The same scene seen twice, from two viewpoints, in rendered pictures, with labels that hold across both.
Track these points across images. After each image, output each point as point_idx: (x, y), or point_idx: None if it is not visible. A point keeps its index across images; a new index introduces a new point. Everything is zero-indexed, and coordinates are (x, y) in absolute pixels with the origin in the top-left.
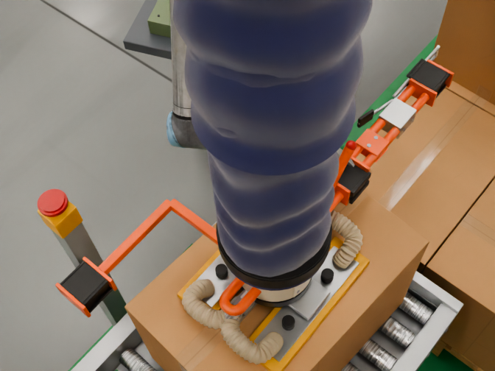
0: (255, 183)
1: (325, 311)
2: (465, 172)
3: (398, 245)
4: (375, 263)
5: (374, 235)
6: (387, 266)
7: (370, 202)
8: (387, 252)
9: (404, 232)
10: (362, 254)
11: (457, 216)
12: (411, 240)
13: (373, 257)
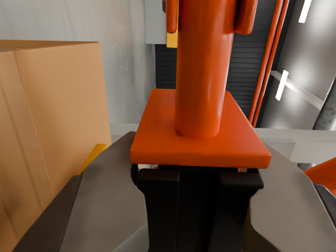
0: None
1: None
2: None
3: (94, 87)
4: (98, 135)
5: (80, 112)
6: (102, 121)
7: (33, 65)
8: (96, 110)
9: (88, 62)
10: (89, 148)
11: None
12: (95, 63)
13: (94, 132)
